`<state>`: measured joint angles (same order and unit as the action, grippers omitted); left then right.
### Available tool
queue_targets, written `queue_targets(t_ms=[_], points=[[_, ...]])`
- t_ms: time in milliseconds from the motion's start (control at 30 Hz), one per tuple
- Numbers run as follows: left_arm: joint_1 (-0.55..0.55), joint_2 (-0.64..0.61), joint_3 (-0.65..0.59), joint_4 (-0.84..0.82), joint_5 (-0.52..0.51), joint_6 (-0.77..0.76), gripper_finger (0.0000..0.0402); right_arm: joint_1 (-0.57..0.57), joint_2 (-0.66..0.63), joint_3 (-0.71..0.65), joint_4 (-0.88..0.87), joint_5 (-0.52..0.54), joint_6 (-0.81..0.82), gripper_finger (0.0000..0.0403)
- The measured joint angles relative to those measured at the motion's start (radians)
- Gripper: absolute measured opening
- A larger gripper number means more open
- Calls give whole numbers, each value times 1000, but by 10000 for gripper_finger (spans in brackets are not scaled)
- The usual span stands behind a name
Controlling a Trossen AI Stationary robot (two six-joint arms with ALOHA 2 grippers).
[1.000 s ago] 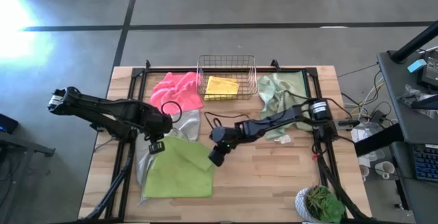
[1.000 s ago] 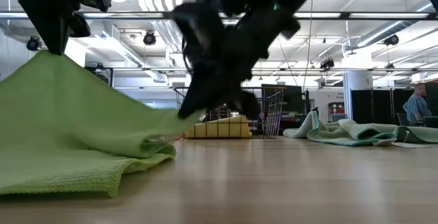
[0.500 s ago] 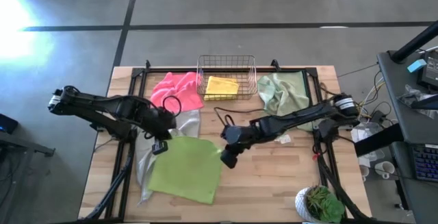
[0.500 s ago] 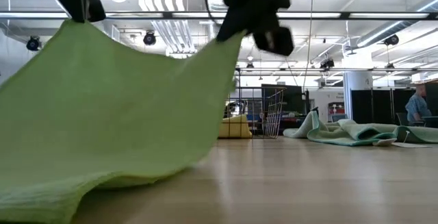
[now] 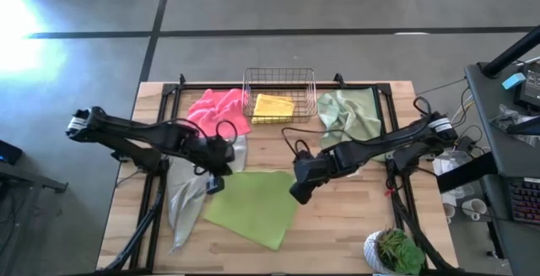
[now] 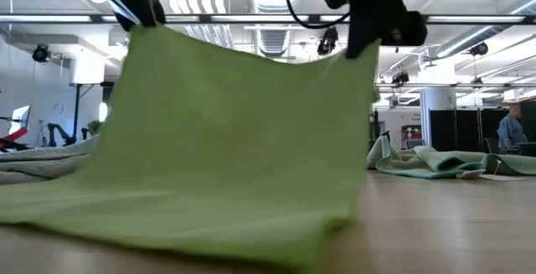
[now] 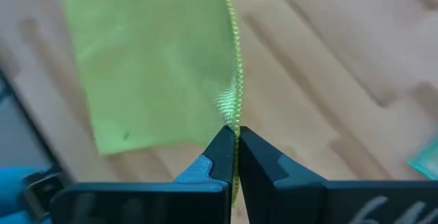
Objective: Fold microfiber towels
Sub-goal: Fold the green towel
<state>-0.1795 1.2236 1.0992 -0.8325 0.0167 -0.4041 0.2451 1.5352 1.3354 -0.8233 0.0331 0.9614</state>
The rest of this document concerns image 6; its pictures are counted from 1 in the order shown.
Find computer monitor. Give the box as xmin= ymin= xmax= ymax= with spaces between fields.
xmin=8 ymin=105 xmax=32 ymax=136

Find pale mint green towel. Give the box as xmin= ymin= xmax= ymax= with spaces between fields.
xmin=366 ymin=135 xmax=536 ymax=181

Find white towel label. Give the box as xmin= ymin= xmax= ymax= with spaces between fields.
xmin=479 ymin=159 xmax=529 ymax=182

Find person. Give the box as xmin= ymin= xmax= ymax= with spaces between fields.
xmin=497 ymin=102 xmax=529 ymax=149

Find black overhead camera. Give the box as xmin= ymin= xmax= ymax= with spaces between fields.
xmin=317 ymin=26 xmax=339 ymax=56

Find white round column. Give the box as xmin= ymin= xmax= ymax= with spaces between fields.
xmin=420 ymin=87 xmax=457 ymax=147

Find grey waffle weave towel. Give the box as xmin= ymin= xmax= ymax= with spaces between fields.
xmin=0 ymin=134 xmax=101 ymax=185

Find black ceiling spotlight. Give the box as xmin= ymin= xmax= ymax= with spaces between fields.
xmin=469 ymin=41 xmax=490 ymax=57
xmin=32 ymin=44 xmax=51 ymax=64

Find green background plant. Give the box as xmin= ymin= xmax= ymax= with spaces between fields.
xmin=86 ymin=119 xmax=106 ymax=137

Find lime green microfiber towel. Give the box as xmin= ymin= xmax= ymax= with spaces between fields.
xmin=0 ymin=24 xmax=381 ymax=273

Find black partition wall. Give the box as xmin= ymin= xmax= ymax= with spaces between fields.
xmin=430 ymin=108 xmax=506 ymax=153

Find black background rig stand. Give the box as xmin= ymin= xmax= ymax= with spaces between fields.
xmin=69 ymin=81 xmax=115 ymax=139

